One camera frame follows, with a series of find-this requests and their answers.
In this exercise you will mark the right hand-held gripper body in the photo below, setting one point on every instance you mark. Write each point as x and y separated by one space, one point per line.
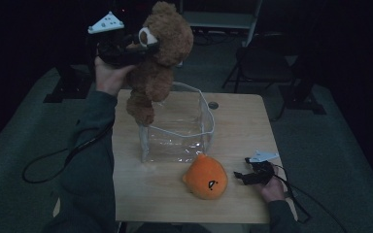
262 173

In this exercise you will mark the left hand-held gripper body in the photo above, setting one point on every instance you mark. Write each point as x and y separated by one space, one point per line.
111 51

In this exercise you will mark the brown teddy bear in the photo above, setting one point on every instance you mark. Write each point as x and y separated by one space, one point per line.
165 42

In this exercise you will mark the orange plush toy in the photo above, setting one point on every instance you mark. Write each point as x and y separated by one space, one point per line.
205 176

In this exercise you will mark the clear plastic bag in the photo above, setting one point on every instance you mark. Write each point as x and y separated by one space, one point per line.
181 142

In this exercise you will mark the person's right hand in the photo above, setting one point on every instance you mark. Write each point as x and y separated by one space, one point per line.
273 191

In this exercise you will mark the person's left hand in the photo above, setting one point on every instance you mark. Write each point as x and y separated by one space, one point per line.
108 79

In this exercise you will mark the black stand base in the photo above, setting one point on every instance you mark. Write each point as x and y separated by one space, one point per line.
304 100
68 89

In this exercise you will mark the round table grommet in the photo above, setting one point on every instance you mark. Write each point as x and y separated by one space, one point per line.
213 105

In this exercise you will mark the white metal stand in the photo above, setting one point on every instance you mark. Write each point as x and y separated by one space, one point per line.
220 19

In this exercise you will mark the black folding chair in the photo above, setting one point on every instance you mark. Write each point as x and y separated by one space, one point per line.
265 61

